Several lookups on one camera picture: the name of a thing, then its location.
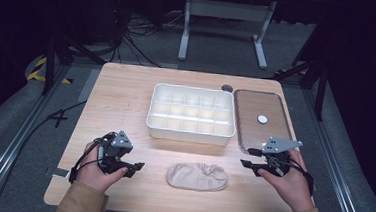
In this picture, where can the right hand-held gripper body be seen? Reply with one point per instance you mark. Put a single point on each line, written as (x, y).
(278, 149)

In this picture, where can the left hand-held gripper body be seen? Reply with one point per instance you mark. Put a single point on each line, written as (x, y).
(114, 147)

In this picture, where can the beige sock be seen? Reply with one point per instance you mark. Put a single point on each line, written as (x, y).
(197, 177)

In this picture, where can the white compartment storage box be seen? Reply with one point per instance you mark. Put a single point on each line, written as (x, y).
(192, 113)

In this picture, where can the person's left hand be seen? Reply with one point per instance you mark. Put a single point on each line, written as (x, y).
(94, 176)

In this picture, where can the person's right hand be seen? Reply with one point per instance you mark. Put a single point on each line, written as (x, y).
(294, 187)

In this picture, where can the small white round disc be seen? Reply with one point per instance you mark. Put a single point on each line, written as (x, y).
(262, 119)

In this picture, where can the black metal stand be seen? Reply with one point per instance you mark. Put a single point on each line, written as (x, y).
(320, 92)
(49, 66)

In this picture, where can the yellow and black floor tape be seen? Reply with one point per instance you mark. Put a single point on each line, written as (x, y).
(34, 74)

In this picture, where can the aluminium floor rail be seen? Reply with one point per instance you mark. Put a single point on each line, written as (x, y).
(16, 140)
(335, 163)

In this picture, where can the white metal desk frame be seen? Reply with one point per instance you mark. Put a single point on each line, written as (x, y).
(227, 10)

